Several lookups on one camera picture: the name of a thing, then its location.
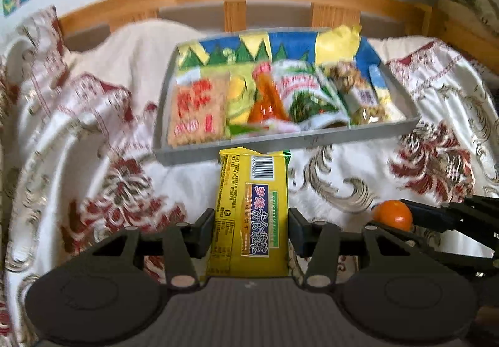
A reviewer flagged floral satin blanket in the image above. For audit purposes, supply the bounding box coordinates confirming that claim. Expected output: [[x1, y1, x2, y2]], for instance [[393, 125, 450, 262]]
[[0, 6, 499, 347]]

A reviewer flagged yellow biscuit packet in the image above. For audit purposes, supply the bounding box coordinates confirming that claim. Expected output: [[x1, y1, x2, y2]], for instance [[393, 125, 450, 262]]
[[206, 147, 292, 278]]

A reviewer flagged orange cracker packet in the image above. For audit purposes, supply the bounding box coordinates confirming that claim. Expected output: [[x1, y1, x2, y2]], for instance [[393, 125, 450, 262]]
[[167, 74, 231, 148]]

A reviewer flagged clear orange snack packet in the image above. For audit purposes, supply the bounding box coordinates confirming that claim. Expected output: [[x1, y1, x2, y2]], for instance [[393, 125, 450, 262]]
[[247, 62, 291, 125]]

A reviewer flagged green vegetable snack packet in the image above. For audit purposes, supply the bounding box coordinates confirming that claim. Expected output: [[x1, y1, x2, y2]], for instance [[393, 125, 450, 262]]
[[271, 60, 351, 127]]

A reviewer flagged mandarin orange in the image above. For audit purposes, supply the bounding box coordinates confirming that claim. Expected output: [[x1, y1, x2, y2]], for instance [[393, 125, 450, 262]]
[[370, 200, 413, 232]]

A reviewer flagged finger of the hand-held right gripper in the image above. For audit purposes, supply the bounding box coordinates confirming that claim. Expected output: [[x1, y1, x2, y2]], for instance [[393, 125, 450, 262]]
[[401, 197, 499, 232], [413, 232, 499, 271]]

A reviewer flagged nut bar packet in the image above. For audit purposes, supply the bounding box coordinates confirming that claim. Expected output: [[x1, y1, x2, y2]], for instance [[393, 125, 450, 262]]
[[325, 62, 390, 125]]

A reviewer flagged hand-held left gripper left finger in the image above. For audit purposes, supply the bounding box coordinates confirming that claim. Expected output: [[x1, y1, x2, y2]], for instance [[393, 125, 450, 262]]
[[84, 208, 216, 290]]

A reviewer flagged metal tray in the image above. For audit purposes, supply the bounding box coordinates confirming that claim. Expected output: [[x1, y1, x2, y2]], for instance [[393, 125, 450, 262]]
[[153, 27, 422, 166]]

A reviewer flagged dragon drawing tray liner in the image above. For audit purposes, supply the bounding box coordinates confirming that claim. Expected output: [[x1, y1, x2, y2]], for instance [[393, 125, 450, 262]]
[[175, 25, 386, 75]]

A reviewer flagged green pink snack packet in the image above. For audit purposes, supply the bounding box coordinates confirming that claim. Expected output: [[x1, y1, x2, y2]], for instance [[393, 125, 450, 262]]
[[228, 119, 303, 137]]

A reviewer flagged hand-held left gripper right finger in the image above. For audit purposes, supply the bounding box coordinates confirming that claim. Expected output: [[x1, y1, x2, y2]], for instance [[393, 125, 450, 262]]
[[288, 208, 424, 290]]

